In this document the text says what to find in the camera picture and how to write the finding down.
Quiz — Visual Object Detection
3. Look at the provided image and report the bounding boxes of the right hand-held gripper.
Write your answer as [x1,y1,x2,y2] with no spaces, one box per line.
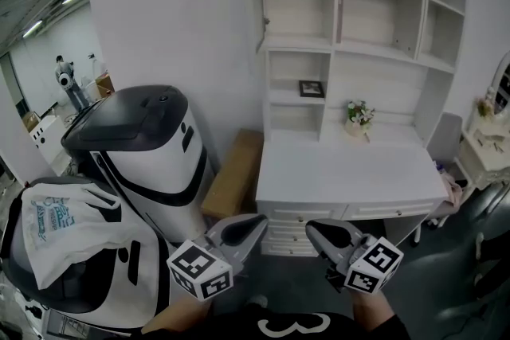
[305,218,404,295]

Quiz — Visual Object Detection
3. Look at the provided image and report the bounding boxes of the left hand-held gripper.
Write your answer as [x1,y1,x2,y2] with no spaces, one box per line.
[166,213,269,302]

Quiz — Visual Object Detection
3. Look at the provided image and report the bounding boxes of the person's right forearm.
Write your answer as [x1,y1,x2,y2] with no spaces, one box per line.
[350,290,394,324]

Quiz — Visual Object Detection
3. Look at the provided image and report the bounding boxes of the person's left forearm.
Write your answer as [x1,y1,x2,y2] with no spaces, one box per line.
[141,296,213,336]

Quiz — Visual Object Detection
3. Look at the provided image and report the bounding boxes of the white desk with hutch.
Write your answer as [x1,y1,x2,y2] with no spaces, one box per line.
[241,0,468,258]

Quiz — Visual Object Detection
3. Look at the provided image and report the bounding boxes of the brown cardboard box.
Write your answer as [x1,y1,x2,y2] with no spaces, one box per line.
[200,127,265,222]

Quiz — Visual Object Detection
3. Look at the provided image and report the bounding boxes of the person's grey shoe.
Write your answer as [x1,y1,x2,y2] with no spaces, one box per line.
[245,294,269,309]

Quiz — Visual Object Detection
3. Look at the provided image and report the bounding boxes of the person's black shirt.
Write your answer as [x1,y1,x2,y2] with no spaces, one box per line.
[107,306,411,340]

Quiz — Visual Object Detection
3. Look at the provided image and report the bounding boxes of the pink clothes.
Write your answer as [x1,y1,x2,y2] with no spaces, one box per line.
[433,158,464,208]

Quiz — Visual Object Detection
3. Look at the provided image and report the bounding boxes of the white flower bouquet vase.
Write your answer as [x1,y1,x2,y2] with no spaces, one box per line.
[344,100,376,143]

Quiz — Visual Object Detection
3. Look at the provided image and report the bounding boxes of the grey chair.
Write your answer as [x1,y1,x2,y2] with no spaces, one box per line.
[414,111,465,248]

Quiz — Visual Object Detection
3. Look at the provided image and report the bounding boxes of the white plastic bag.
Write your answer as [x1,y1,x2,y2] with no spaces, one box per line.
[20,185,139,291]

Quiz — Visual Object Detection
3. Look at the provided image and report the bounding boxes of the white vanity table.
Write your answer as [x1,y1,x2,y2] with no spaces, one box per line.
[457,127,510,192]

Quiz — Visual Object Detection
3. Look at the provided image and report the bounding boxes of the small pale flower bunch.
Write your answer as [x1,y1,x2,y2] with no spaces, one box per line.
[476,97,495,119]

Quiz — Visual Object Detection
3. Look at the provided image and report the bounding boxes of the oval vanity mirror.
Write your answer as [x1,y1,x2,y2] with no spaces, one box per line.
[490,51,510,117]

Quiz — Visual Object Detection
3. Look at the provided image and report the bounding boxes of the pink book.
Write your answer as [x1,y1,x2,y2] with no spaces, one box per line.
[335,0,344,45]

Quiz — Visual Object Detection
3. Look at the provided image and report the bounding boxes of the black picture frame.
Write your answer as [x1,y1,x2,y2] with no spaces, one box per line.
[298,80,326,99]

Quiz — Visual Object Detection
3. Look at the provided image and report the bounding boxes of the metal wire rack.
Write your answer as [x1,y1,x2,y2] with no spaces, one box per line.
[48,315,117,340]

